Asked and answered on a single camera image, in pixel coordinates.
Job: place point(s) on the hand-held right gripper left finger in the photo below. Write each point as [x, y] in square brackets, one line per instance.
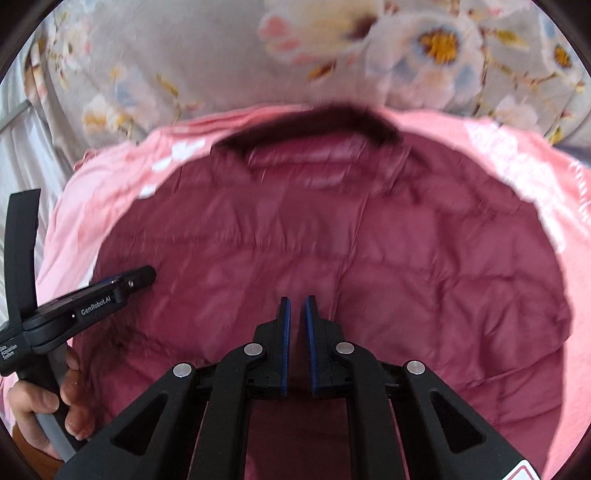
[285, 350]

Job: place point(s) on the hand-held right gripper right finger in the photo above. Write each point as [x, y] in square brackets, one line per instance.
[308, 350]

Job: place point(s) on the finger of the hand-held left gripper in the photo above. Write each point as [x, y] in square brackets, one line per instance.
[136, 279]

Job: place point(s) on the maroon puffer jacket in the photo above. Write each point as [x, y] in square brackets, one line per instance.
[323, 240]

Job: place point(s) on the person's left hand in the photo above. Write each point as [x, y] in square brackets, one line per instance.
[76, 406]

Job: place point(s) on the white cloth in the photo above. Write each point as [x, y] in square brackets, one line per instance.
[23, 152]

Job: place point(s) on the grey floral bedsheet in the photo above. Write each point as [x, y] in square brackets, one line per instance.
[194, 50]

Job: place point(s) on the pink blanket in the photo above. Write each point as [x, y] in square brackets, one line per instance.
[568, 221]

